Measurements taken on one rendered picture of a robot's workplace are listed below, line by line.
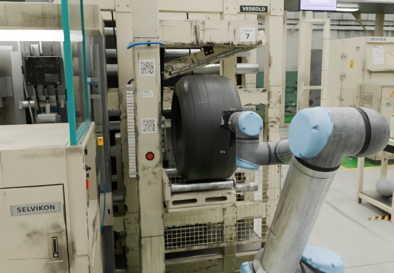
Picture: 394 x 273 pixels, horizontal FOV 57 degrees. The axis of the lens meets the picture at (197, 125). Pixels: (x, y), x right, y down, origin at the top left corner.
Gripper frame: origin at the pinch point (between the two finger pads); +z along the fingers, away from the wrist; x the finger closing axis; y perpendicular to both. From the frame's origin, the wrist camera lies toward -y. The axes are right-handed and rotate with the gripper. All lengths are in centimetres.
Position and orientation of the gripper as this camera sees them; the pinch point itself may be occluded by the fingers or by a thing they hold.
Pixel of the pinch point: (224, 126)
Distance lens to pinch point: 172.0
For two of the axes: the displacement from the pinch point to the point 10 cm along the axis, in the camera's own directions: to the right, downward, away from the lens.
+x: -9.8, 0.4, -2.0
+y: -0.4, -10.0, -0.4
